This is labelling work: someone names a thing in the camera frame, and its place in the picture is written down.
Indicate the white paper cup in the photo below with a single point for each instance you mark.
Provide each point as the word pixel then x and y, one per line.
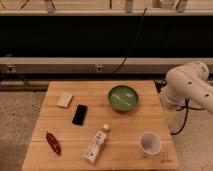
pixel 149 144

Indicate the black smartphone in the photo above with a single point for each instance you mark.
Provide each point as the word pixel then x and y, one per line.
pixel 80 114

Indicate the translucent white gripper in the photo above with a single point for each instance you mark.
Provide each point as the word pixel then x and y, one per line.
pixel 169 105

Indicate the wooden shelf top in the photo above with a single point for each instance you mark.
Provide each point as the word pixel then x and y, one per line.
pixel 106 7

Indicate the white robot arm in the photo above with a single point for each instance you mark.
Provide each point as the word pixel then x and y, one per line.
pixel 186 81

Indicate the green ceramic bowl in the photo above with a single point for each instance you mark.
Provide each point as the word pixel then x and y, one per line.
pixel 123 98

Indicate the white plastic bottle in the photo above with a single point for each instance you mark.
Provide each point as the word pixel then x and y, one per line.
pixel 93 149

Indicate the grey metal rail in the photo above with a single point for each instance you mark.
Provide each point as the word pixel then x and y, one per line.
pixel 104 65

